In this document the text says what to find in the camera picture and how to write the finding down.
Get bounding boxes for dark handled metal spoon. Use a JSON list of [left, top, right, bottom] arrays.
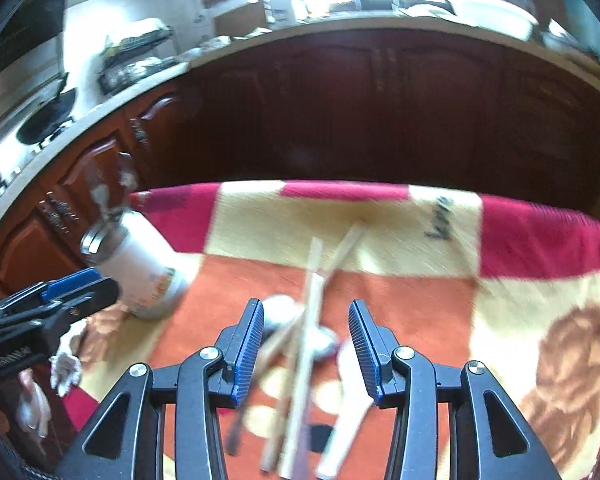
[[224, 292, 301, 456]]

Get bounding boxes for dark wooden kitchen cabinets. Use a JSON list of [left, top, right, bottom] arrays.
[[0, 18, 600, 298]]

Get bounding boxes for white steel utensil jar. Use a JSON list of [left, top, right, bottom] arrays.
[[80, 208, 186, 320]]

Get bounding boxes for white plastic rice spoon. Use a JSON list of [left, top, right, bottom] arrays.
[[315, 339, 374, 479]]

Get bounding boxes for brown wooden chopstick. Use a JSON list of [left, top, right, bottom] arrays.
[[260, 221, 366, 479]]

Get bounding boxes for colourful patterned towel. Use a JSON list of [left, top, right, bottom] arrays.
[[65, 181, 600, 479]]

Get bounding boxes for silver metal fork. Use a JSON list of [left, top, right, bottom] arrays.
[[86, 152, 138, 226]]

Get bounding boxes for white electric kettle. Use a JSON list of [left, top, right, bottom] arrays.
[[263, 0, 309, 28]]

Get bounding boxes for black wok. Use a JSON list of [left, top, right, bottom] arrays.
[[16, 73, 76, 145]]

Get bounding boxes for white plastic basin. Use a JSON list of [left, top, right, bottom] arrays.
[[442, 0, 541, 42]]

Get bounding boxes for black dish rack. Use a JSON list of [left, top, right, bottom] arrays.
[[97, 18, 174, 96]]

